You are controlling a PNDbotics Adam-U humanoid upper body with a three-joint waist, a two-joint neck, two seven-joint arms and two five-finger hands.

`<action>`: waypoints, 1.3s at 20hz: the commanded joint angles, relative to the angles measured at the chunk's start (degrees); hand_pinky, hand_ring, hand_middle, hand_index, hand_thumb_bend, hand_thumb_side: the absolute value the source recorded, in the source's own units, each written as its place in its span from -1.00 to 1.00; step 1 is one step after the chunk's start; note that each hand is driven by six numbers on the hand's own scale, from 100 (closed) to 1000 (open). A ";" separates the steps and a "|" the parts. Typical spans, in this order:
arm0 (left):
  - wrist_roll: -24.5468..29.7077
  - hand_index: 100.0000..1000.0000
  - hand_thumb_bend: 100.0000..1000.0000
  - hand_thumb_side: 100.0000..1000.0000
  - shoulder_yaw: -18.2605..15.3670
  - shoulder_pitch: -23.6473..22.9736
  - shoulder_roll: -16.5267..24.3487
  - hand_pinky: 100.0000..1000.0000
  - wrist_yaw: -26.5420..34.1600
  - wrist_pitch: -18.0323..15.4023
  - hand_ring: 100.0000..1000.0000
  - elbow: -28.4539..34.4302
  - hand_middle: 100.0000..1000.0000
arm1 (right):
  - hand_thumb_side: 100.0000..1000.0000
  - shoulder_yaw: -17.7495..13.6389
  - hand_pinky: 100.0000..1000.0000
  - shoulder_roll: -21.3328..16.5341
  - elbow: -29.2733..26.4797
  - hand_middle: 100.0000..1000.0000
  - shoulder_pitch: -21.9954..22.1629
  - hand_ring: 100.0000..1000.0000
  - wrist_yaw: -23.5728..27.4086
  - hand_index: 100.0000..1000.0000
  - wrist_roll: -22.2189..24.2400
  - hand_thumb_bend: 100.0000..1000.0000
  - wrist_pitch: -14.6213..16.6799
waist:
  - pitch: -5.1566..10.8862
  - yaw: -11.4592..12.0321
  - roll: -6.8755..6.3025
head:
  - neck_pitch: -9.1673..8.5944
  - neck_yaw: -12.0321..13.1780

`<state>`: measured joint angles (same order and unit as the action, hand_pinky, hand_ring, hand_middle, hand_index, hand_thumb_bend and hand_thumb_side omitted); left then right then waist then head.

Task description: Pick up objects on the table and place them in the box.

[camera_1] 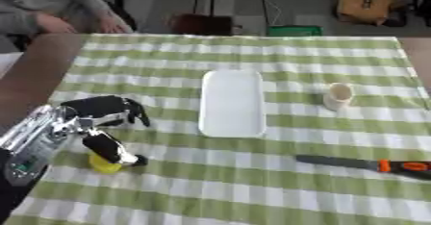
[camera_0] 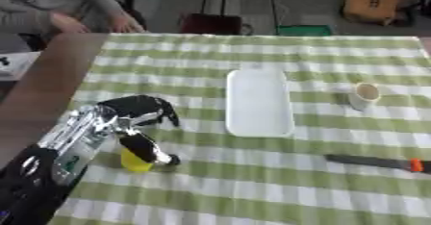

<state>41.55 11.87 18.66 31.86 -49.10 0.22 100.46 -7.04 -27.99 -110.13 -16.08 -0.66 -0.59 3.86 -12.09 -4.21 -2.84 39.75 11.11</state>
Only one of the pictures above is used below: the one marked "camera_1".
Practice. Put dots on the person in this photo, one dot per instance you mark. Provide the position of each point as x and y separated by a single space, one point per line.
39 4

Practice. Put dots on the white cup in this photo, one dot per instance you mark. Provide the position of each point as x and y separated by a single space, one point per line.
338 96

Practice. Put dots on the dark brown box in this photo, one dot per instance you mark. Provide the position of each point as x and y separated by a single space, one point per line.
202 24

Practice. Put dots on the white rectangular tray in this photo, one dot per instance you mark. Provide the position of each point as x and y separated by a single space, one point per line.
232 103

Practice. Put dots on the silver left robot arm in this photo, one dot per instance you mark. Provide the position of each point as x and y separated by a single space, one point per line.
35 142

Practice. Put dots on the person's hand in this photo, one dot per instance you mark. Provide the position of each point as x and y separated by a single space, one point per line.
51 23
114 25

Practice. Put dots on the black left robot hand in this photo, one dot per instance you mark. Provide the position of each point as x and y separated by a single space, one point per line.
100 105

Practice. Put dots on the yellow bag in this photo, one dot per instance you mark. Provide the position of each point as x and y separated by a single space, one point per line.
366 2

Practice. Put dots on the yellow round object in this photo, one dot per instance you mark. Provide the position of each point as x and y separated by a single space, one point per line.
103 166

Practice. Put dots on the green crate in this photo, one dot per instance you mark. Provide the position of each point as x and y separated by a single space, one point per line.
294 30

